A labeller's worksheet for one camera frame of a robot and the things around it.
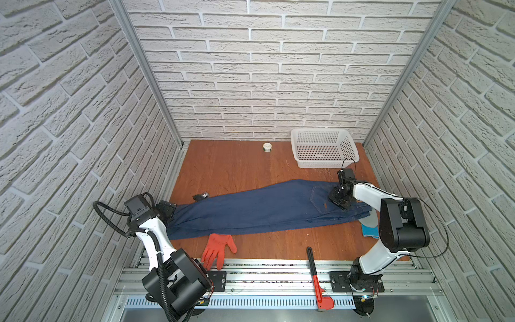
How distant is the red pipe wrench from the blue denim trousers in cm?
18

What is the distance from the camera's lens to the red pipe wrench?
2.27ft

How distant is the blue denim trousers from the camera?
873mm
